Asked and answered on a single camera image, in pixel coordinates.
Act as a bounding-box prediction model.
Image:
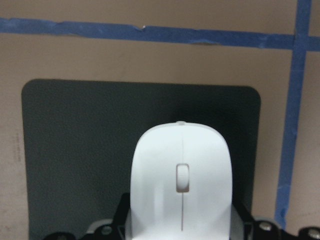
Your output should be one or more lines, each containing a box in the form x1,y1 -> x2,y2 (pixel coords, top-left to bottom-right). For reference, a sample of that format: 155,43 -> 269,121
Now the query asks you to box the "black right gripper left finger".
44,192 -> 132,240

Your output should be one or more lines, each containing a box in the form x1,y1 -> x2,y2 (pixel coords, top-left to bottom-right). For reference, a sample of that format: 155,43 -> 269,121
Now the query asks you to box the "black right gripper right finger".
231,202 -> 320,240

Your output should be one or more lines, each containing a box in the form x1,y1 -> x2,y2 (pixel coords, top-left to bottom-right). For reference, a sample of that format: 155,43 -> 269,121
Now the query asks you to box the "white computer mouse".
125,121 -> 233,240

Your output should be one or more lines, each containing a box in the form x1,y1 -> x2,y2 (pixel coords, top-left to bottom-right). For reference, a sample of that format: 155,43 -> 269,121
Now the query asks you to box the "black mousepad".
21,79 -> 261,240

